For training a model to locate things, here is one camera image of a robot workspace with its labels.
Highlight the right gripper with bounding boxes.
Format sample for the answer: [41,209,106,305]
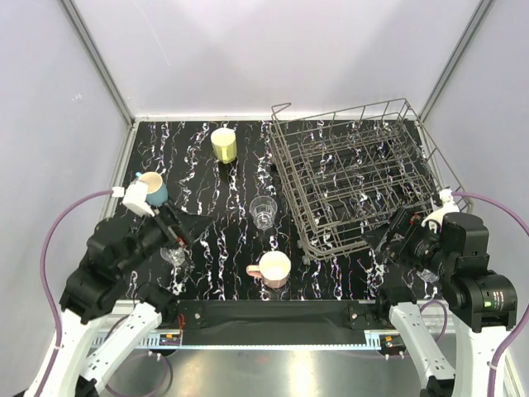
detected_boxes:
[361,205,456,277]

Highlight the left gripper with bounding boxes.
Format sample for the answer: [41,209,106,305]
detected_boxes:
[117,198,215,276]

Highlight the pink mug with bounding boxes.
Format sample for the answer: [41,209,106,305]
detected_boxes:
[245,251,291,289]

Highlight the yellow mug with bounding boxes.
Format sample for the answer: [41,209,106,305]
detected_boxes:
[210,127,237,164]

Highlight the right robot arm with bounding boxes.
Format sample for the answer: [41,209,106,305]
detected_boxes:
[363,208,517,396]

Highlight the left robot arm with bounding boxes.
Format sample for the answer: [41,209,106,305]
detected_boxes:
[25,203,212,396]

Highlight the clear glass left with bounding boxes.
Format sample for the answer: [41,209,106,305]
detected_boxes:
[160,247,186,267]

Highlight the clear glass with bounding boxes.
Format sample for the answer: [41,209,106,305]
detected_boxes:
[160,247,186,267]
[417,269,439,283]

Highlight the clear glass right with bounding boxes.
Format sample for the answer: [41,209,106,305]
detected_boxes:
[417,269,439,283]

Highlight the blue mug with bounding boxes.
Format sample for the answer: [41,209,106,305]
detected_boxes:
[136,172,169,207]

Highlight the clear glass tumbler centre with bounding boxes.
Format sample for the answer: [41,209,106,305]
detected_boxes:
[250,196,278,231]

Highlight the black marbled mat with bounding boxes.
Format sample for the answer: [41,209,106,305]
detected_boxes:
[107,119,476,302]

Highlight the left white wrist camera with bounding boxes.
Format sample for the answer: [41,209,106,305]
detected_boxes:
[122,180,155,217]

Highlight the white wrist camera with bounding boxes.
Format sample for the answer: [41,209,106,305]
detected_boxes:
[122,180,155,217]
[421,188,460,233]

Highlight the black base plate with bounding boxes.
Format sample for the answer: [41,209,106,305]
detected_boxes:
[178,300,388,330]

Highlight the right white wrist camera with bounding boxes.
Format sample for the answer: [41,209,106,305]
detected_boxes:
[421,188,460,233]

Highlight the grey wire dish rack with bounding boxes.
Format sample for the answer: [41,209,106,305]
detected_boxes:
[269,98,464,263]

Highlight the aluminium rail front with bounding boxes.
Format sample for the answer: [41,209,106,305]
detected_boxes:
[135,331,405,352]

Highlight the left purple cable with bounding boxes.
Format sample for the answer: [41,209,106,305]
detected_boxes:
[39,189,125,397]

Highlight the left aluminium corner post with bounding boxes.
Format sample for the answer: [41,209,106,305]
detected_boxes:
[59,0,135,127]

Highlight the aluminium corner post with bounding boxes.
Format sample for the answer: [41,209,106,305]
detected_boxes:
[59,0,135,127]
[418,0,496,122]

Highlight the right aluminium corner post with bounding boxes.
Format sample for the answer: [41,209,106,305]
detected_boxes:
[418,0,496,122]

